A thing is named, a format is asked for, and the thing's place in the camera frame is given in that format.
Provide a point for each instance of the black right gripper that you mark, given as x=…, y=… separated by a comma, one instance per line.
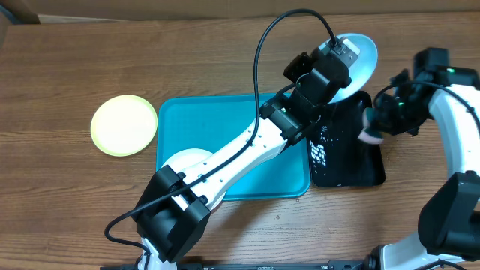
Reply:
x=380, y=117

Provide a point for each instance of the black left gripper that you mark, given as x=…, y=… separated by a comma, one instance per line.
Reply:
x=301, y=62

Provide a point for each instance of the green and yellow sponge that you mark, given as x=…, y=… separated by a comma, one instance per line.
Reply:
x=368, y=134

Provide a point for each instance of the light blue plate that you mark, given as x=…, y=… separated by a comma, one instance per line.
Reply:
x=363, y=63

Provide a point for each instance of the pink plate with stain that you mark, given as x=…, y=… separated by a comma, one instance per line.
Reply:
x=187, y=158

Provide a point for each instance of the yellow plate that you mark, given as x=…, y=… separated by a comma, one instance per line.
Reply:
x=123, y=125

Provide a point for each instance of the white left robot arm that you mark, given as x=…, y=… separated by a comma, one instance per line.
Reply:
x=174, y=209

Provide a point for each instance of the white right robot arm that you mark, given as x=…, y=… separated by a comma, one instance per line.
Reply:
x=448, y=225

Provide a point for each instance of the black water tray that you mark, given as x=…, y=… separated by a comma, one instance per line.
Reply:
x=337, y=158

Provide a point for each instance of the teal plastic tray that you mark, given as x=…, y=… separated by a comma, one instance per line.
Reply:
x=209, y=123

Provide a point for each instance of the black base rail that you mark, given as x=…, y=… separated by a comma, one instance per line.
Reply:
x=331, y=265

